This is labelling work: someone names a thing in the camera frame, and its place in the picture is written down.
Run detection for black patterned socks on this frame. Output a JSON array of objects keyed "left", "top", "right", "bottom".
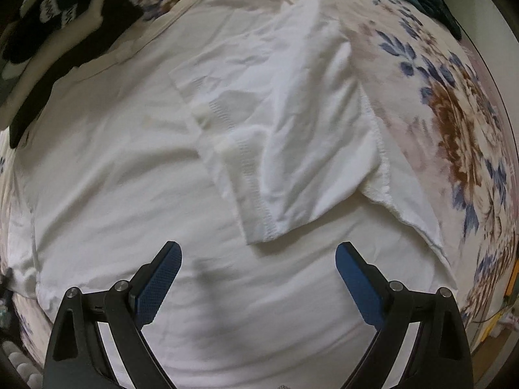
[{"left": 1, "top": 0, "right": 143, "bottom": 81}]

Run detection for floral fleece bed blanket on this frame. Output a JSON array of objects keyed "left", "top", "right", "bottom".
[{"left": 1, "top": 0, "right": 518, "bottom": 365}]

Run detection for cream folded garment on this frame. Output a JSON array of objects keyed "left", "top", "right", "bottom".
[{"left": 1, "top": 0, "right": 104, "bottom": 130}]

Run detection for white t-shirt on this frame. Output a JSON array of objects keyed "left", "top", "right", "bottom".
[{"left": 7, "top": 0, "right": 453, "bottom": 388}]

